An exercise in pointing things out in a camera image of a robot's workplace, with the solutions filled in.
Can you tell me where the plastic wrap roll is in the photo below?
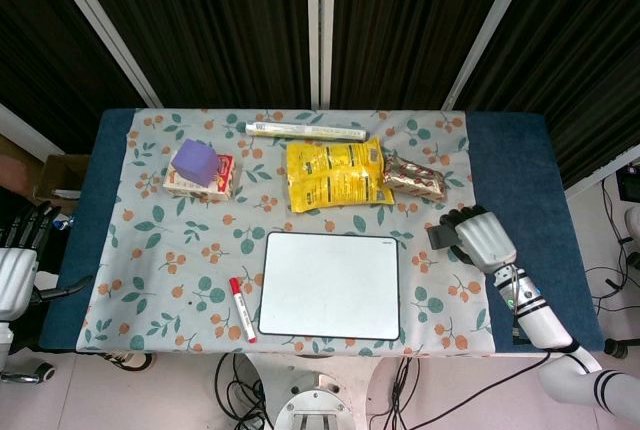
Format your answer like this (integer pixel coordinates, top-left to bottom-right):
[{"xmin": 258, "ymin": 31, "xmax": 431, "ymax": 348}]
[{"xmin": 244, "ymin": 119, "xmax": 367, "ymax": 141}]

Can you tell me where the gold brown snack package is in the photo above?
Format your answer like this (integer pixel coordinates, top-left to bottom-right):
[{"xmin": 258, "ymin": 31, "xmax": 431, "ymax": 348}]
[{"xmin": 382, "ymin": 153, "xmax": 446, "ymax": 200}]

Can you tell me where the black floor cable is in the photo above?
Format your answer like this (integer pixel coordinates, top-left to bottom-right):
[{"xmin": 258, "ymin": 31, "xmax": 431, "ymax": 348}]
[
  {"xmin": 367, "ymin": 353, "xmax": 556, "ymax": 430},
  {"xmin": 584, "ymin": 174, "xmax": 640, "ymax": 314},
  {"xmin": 214, "ymin": 352, "xmax": 274, "ymax": 429}
]

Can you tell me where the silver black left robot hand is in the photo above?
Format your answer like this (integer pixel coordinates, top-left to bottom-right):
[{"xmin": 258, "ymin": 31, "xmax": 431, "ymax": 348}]
[{"xmin": 0, "ymin": 201, "xmax": 95, "ymax": 322}]

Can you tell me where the cookie carton box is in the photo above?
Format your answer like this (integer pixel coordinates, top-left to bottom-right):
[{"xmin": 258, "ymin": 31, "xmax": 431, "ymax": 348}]
[{"xmin": 163, "ymin": 151, "xmax": 237, "ymax": 201}]

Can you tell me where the floral fruit print tablecloth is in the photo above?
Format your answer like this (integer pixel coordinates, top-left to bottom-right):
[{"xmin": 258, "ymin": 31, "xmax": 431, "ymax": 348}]
[{"xmin": 74, "ymin": 108, "xmax": 496, "ymax": 357}]

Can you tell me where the black caster wheel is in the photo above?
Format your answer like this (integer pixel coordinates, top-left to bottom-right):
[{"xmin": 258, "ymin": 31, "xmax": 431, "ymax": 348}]
[{"xmin": 22, "ymin": 359, "xmax": 57, "ymax": 384}]

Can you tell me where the blue fabric table cover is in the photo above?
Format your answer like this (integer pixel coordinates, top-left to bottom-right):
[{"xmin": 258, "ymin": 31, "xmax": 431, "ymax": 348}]
[{"xmin": 37, "ymin": 108, "xmax": 604, "ymax": 354}]

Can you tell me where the black device with screen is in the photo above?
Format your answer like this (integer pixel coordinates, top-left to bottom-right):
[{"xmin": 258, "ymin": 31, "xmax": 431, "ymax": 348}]
[{"xmin": 617, "ymin": 164, "xmax": 640, "ymax": 201}]

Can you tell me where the brown cardboard box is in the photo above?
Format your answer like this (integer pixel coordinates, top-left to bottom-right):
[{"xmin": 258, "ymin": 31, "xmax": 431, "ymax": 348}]
[{"xmin": 32, "ymin": 153, "xmax": 91, "ymax": 204}]

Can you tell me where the red cap whiteboard marker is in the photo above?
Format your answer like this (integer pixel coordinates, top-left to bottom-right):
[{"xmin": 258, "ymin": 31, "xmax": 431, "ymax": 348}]
[{"xmin": 228, "ymin": 276, "xmax": 258, "ymax": 344}]

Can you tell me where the grey board eraser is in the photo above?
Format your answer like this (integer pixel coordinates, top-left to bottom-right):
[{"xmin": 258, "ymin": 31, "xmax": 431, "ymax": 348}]
[{"xmin": 426, "ymin": 223, "xmax": 461, "ymax": 251}]

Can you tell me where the purple foam cube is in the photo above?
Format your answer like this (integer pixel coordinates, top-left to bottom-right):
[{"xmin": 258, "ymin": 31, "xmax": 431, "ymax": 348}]
[{"xmin": 170, "ymin": 138, "xmax": 222, "ymax": 187}]

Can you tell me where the white metal frame post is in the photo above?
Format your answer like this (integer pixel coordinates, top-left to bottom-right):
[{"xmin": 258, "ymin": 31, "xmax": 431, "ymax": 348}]
[
  {"xmin": 305, "ymin": 0, "xmax": 336, "ymax": 111},
  {"xmin": 442, "ymin": 0, "xmax": 541, "ymax": 111},
  {"xmin": 42, "ymin": 0, "xmax": 161, "ymax": 109}
]

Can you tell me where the white robot torso base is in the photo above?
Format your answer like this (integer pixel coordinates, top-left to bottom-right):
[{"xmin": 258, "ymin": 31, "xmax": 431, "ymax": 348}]
[{"xmin": 247, "ymin": 353, "xmax": 401, "ymax": 430}]

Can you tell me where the yellow snack bag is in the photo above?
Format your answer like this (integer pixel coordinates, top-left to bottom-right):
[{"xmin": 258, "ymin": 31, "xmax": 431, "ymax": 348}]
[{"xmin": 284, "ymin": 137, "xmax": 396, "ymax": 214}]

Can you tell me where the white dry-erase board black frame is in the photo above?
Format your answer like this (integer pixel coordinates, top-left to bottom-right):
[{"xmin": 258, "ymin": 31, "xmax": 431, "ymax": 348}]
[{"xmin": 257, "ymin": 231, "xmax": 402, "ymax": 342}]

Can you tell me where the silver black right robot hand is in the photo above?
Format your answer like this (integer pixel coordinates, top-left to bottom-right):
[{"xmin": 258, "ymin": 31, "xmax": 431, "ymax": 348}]
[{"xmin": 438, "ymin": 204, "xmax": 518, "ymax": 274}]

